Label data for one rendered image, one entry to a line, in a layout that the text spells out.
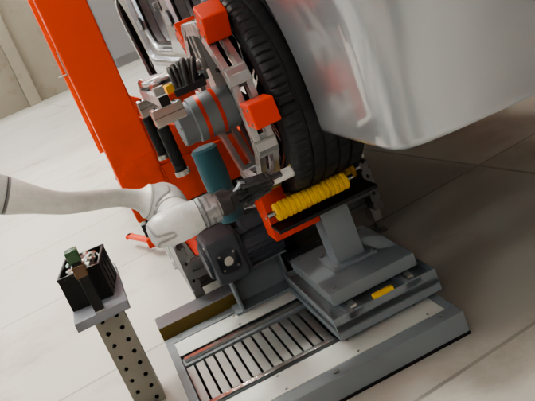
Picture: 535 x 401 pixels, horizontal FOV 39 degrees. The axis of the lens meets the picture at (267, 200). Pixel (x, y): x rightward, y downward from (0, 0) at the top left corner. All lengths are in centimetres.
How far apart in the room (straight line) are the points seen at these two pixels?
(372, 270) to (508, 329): 44
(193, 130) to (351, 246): 65
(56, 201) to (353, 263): 98
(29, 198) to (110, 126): 78
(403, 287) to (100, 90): 122
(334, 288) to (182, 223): 55
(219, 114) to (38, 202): 60
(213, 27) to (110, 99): 72
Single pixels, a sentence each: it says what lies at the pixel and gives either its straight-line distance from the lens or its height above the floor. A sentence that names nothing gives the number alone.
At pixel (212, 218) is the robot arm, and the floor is 62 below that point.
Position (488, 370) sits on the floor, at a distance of 220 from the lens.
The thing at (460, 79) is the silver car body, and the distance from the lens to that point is 153.
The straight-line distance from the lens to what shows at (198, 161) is 245.
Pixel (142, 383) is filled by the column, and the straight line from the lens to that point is 267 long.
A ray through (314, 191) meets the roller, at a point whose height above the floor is 53.
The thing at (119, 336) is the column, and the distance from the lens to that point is 260.
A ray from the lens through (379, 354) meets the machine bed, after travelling 226.
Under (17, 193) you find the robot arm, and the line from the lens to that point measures 202.
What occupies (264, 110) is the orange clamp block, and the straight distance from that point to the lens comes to 201.
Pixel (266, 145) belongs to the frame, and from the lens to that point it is 212.
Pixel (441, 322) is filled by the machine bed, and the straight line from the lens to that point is 231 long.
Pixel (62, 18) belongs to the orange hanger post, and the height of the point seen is 127.
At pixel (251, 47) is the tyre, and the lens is 208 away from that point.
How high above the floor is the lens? 122
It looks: 17 degrees down
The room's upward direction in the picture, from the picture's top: 22 degrees counter-clockwise
